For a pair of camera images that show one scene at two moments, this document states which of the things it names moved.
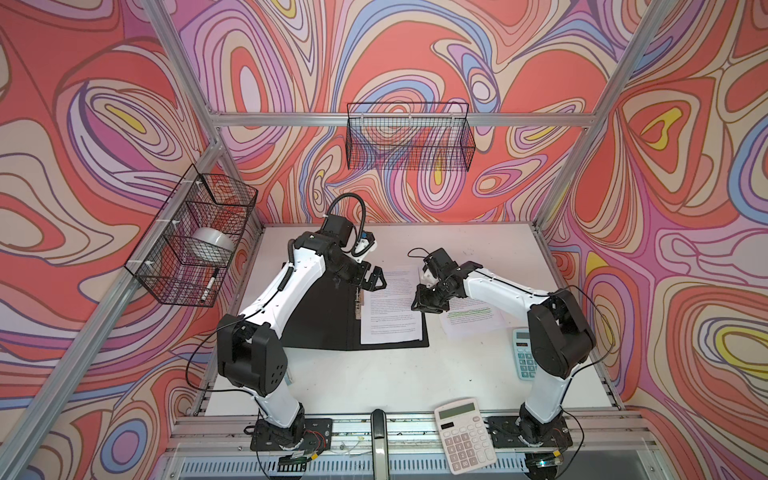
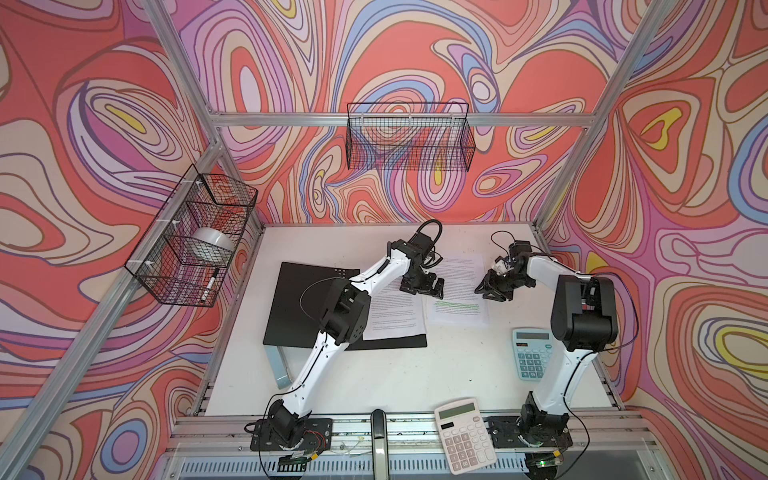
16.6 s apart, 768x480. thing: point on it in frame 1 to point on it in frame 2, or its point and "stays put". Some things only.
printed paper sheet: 388,316 stays put
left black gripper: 359,279 to 429,288
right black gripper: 424,305 to 490,286
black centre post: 380,446 stays put
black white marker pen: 209,285 stays put
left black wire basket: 186,247 stays put
